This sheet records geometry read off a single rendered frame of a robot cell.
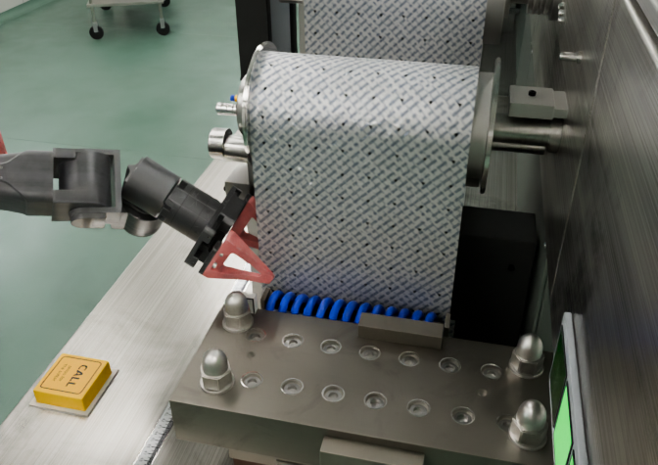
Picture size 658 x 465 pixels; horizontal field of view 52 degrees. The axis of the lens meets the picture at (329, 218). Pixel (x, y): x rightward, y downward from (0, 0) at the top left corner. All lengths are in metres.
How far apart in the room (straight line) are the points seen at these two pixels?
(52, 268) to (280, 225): 2.09
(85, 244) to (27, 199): 2.14
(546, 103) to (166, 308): 0.63
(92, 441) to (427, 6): 0.68
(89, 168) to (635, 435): 0.63
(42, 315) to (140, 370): 1.66
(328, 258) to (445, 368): 0.18
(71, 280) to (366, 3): 2.03
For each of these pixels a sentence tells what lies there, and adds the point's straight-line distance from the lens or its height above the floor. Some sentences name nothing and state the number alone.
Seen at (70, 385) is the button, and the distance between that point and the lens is 0.95.
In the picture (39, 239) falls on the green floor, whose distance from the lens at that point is 3.03.
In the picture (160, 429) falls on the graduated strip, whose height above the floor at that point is 0.90.
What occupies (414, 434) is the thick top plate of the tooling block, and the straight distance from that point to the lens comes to 0.70.
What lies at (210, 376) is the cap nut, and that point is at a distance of 0.73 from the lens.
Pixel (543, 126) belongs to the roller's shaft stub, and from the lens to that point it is 0.75.
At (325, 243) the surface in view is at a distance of 0.80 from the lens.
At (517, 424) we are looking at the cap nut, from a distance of 0.70.
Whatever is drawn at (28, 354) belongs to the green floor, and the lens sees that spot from 2.47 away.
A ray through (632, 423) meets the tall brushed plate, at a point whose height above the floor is 1.30.
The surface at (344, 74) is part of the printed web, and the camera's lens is 0.73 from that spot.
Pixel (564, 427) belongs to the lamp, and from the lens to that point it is 0.51.
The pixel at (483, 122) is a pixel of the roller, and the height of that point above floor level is 1.28.
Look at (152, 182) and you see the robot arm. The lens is 0.81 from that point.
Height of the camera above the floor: 1.56
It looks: 32 degrees down
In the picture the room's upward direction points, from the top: straight up
